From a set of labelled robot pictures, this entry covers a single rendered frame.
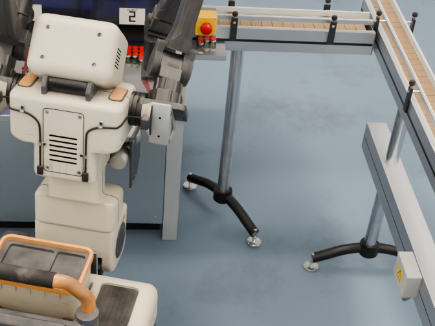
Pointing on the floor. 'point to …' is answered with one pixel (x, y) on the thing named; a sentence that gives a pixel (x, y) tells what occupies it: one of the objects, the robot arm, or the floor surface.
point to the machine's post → (172, 185)
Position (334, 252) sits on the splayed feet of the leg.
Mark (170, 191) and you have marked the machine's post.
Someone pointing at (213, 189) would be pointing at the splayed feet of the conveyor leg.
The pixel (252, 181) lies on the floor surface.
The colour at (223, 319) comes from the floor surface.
